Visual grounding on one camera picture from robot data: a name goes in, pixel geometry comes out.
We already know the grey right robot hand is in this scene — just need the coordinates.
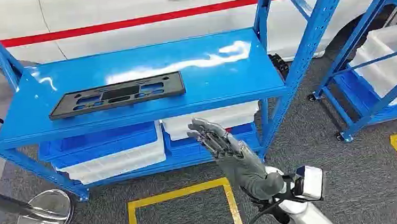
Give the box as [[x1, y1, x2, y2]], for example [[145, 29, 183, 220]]
[[186, 111, 287, 207]]

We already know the black plastic frame panel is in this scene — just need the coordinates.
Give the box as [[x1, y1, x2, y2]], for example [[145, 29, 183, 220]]
[[46, 70, 188, 122]]

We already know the blue plastic bin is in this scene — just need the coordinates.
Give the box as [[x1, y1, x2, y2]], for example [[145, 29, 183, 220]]
[[37, 121, 161, 171], [161, 119, 263, 166]]

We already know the blue metal shelf rack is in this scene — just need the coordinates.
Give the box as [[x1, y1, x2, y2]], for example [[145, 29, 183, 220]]
[[0, 0, 371, 209]]

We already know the blue metal rack with casters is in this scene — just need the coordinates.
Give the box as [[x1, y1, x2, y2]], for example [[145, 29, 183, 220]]
[[299, 0, 397, 147]]

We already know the white divided plastic bin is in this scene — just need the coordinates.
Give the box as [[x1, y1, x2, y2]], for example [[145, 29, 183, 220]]
[[346, 21, 397, 109]]

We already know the white car with red stripe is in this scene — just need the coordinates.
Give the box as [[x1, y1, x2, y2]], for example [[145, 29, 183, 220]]
[[0, 0, 397, 85]]

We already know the chrome stanchion base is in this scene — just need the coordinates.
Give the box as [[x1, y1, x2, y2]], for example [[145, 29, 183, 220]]
[[14, 187, 76, 224]]

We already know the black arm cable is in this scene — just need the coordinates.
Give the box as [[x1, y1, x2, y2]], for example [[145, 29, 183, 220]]
[[241, 174, 298, 224]]

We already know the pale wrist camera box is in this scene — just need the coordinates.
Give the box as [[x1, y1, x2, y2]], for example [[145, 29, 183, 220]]
[[291, 164, 327, 204]]

